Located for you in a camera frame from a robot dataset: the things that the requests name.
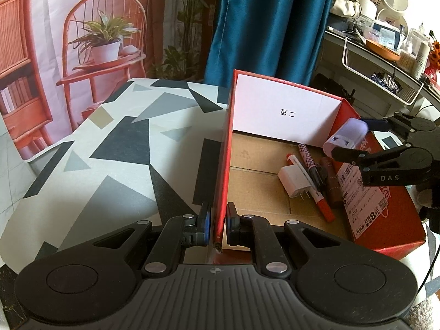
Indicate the printed chair backdrop cloth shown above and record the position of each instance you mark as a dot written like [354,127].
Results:
[51,24]

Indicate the red and white marker pen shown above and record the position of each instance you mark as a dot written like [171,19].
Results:
[319,199]

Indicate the blue and white box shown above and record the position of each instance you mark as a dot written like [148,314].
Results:
[385,34]

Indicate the white lilac power adapter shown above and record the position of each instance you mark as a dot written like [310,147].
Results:
[345,135]

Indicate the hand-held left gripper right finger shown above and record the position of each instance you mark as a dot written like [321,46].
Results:
[229,225]

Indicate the orange tray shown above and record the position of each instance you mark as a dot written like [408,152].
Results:
[381,51]

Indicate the white makeup brush cup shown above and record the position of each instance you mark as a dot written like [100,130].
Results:
[367,8]

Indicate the person's right hand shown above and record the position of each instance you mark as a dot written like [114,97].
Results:
[426,197]

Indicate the white vanity desk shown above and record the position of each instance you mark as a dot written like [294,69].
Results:
[333,53]

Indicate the white charger plug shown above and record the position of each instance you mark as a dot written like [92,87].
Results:
[295,180]

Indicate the checkered pen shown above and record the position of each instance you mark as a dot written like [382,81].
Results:
[309,165]

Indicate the blue curtain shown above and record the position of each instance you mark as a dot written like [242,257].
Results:
[268,24]

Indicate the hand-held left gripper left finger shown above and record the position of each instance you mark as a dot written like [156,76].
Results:
[205,225]

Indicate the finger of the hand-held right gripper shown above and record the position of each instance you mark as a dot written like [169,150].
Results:
[374,170]
[378,124]

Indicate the dark patterned cloth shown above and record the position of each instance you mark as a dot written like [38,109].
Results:
[384,82]

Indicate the grey fluffy rug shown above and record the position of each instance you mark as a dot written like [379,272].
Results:
[426,316]

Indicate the brown cylindrical tube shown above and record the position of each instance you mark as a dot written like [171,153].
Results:
[332,185]

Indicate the white handbag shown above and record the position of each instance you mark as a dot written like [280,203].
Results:
[345,7]

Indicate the red cardboard box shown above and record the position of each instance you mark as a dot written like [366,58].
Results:
[257,185]

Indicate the orange flower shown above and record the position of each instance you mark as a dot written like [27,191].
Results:
[436,53]

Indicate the white bottle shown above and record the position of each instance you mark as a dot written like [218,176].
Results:
[420,55]

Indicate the cotton swab jar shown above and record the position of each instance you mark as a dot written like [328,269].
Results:
[408,62]

